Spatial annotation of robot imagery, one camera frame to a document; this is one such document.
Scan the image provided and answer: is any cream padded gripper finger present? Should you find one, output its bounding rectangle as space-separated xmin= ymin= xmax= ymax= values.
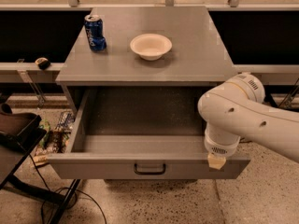
xmin=207 ymin=153 xmax=226 ymax=170

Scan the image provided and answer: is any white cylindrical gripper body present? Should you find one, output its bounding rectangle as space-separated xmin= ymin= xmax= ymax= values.
xmin=204 ymin=123 xmax=240 ymax=158

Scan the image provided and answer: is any grey top drawer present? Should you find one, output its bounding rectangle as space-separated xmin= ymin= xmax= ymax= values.
xmin=48 ymin=87 xmax=250 ymax=179

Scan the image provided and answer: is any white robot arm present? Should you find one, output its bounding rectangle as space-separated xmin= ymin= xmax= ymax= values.
xmin=197 ymin=73 xmax=299 ymax=170

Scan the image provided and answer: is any grey drawer cabinet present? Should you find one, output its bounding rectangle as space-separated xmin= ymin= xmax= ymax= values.
xmin=56 ymin=7 xmax=236 ymax=110

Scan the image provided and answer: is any white paper bowl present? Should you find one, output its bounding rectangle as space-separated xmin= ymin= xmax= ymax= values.
xmin=130 ymin=34 xmax=172 ymax=61

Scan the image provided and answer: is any blue pepsi can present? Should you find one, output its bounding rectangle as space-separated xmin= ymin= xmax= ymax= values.
xmin=84 ymin=15 xmax=107 ymax=51

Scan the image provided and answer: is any small black round object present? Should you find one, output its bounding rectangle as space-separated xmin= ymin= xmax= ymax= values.
xmin=35 ymin=57 xmax=50 ymax=70

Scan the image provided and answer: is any black table with legs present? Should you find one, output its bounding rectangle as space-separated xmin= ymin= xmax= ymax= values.
xmin=0 ymin=126 xmax=82 ymax=224

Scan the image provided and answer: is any dark tray on table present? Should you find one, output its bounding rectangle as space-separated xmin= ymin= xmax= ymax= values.
xmin=0 ymin=103 xmax=41 ymax=152

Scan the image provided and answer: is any black cable on floor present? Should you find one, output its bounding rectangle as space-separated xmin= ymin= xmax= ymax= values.
xmin=28 ymin=154 xmax=108 ymax=224

